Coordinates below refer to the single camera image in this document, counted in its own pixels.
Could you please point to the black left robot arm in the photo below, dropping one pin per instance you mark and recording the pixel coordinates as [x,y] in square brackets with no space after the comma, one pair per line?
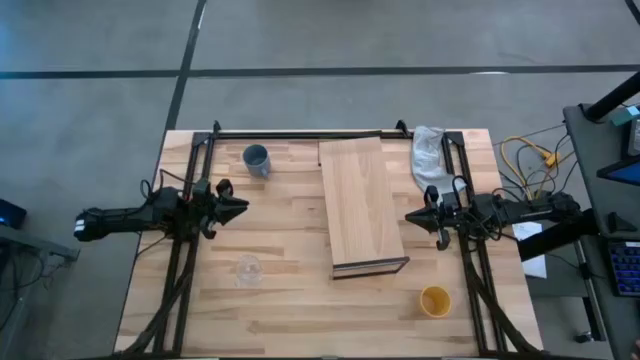
[125,222]

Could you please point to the black caster wheel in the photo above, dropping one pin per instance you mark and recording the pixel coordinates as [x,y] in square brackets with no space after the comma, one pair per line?
[584,336]

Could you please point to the white paper sheet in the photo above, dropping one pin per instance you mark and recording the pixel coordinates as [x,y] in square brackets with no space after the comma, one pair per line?
[535,267]

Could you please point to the yellow plastic cup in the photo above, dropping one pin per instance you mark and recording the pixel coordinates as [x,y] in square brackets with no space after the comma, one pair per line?
[435,301]

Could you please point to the grey ceramic mug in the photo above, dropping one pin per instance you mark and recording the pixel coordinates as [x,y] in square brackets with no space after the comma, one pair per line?
[256,162]

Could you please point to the keyboard with blue keys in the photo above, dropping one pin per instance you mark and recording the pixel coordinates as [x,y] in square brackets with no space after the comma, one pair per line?
[627,267]

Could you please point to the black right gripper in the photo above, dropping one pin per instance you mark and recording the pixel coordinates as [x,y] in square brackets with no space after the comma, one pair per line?
[447,215]

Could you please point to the black stand beam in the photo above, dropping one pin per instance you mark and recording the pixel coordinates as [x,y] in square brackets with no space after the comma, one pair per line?
[550,245]

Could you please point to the grey crumpled cloth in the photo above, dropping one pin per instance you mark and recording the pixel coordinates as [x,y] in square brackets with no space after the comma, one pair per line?
[427,160]

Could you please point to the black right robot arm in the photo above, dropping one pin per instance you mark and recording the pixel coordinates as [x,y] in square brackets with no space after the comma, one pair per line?
[525,212]

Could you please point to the black aluminium table frame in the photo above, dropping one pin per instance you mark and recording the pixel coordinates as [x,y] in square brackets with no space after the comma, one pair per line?
[300,134]

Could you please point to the teal small box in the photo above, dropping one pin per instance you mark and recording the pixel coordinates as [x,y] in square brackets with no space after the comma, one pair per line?
[625,116]

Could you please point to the black triangular bracket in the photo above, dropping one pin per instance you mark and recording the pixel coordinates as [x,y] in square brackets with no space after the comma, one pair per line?
[620,224]

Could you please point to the black diagonal pole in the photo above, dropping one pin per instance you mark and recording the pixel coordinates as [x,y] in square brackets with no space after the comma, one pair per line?
[612,97]

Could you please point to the grey side desk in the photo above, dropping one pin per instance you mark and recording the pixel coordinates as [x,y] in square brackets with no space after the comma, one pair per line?
[590,165]

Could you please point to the black device with blue light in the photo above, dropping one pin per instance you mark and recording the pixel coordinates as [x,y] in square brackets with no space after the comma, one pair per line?
[12,215]

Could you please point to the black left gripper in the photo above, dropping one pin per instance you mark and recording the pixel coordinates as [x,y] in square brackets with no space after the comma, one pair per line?
[207,210]

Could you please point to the clear glass cup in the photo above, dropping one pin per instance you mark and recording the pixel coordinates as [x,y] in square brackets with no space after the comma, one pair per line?
[249,270]

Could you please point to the wooden box platform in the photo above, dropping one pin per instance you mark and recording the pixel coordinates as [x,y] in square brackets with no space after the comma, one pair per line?
[360,200]

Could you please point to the grey metal stand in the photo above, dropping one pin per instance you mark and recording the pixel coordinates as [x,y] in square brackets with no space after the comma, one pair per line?
[40,247]

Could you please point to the tablet with blue screen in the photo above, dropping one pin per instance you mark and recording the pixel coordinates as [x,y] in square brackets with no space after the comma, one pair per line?
[627,174]

